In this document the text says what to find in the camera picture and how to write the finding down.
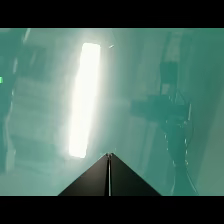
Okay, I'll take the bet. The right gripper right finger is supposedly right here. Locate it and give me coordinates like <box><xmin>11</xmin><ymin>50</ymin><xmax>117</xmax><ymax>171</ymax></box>
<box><xmin>109</xmin><ymin>152</ymin><xmax>162</xmax><ymax>197</ymax></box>

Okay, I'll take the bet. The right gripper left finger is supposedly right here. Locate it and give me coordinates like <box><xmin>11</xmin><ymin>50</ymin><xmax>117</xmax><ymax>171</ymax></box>
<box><xmin>58</xmin><ymin>152</ymin><xmax>110</xmax><ymax>197</ymax></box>

